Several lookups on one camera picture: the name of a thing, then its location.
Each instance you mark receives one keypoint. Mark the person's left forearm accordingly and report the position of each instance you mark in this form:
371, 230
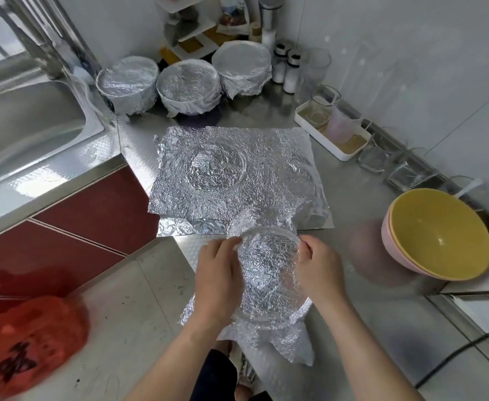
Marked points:
178, 363

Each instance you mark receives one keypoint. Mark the white dish brush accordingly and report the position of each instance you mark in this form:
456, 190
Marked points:
82, 77

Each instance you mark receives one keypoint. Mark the foil-covered bowl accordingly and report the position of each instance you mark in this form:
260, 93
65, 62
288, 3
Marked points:
188, 86
269, 271
126, 83

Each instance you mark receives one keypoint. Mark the stack of aluminium foil sheets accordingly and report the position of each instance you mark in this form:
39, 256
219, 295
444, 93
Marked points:
219, 171

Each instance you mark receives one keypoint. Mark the colourful snack packet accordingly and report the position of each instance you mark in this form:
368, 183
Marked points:
233, 12

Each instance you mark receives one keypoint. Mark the person's right white shoe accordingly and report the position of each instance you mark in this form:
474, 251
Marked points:
247, 371

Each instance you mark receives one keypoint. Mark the pink bowl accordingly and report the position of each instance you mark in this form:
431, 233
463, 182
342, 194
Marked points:
387, 239

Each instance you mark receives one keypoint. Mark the person's right hand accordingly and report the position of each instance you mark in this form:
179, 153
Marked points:
321, 271

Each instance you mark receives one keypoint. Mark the person's right forearm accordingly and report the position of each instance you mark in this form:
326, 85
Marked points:
366, 355

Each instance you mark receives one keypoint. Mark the stainless steel sink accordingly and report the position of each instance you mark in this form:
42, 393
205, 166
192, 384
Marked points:
23, 133

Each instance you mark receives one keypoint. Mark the red plastic bag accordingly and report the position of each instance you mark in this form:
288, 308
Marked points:
27, 346

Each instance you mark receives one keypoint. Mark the person's dark trousers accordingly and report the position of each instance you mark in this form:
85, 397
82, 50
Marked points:
215, 380

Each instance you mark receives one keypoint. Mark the yellow bowl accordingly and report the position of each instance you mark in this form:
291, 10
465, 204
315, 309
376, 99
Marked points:
441, 234

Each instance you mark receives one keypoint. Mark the steel faucet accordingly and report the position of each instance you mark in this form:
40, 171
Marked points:
31, 41

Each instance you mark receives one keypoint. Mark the foil-wrapped bowl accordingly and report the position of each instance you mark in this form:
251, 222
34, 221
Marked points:
241, 67

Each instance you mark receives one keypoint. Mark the white rectangular tray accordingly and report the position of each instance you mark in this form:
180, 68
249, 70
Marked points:
310, 136

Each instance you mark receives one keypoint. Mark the white spoon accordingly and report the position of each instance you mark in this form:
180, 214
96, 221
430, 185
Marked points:
468, 188

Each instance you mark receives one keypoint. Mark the white shaker with black lid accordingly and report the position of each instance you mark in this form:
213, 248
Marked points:
279, 69
291, 79

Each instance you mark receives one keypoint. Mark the red kitchen cabinet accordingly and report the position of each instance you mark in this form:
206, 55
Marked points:
98, 217

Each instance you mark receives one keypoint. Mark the pink translucent cup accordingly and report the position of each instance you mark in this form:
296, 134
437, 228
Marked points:
343, 127

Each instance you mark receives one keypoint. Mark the white corner shelf rack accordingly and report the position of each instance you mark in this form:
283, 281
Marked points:
182, 20

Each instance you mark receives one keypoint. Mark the person's left hand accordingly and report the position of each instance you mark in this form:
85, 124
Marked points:
217, 284

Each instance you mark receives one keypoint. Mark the tall white steel-capped bottle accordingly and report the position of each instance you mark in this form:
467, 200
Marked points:
270, 16

